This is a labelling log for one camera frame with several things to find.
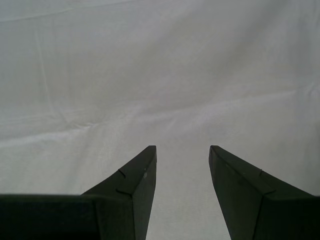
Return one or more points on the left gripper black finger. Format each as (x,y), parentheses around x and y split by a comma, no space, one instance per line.
(112,215)
(262,215)

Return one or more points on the white tablecloth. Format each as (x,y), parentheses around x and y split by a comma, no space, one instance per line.
(100,75)

